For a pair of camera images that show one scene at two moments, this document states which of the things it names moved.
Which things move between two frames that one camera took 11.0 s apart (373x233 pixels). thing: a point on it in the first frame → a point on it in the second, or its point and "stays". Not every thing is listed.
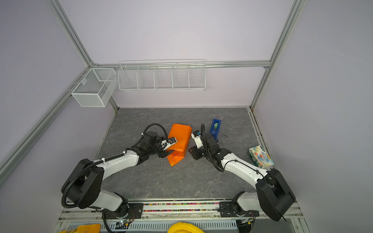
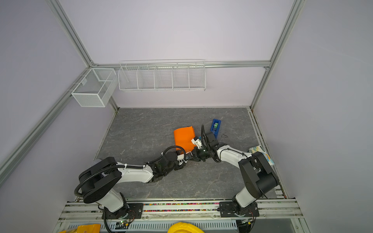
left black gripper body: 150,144 → 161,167
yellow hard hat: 183,227 stays
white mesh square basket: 95,88 stays
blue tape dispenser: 215,127 stays
